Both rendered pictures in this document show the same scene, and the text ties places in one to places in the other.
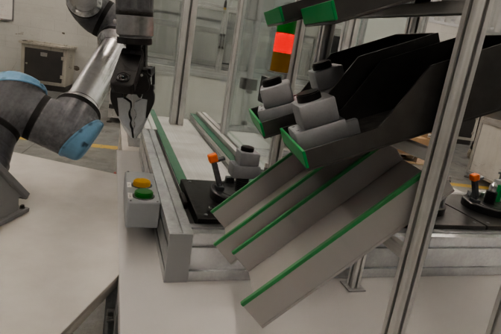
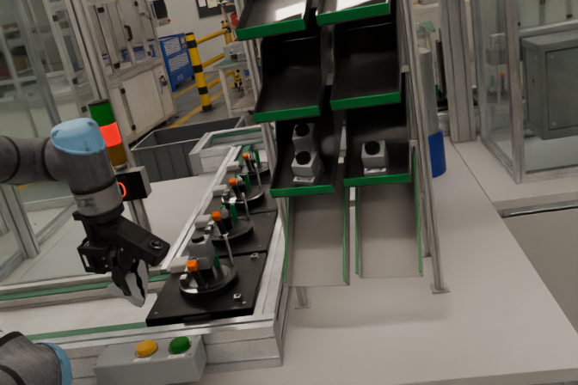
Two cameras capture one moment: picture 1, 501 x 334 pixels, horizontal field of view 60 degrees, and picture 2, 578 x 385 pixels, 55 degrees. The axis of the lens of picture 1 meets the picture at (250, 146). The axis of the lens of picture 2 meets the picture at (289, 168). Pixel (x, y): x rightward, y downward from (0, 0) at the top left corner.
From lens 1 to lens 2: 0.98 m
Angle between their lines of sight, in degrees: 60
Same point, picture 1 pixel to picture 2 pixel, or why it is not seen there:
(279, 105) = (316, 168)
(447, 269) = not seen: hidden behind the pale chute
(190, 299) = (310, 351)
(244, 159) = (207, 247)
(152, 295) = (300, 372)
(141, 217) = (200, 360)
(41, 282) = not seen: outside the picture
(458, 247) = not seen: hidden behind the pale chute
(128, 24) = (113, 194)
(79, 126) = (55, 358)
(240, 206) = (290, 262)
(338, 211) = (365, 205)
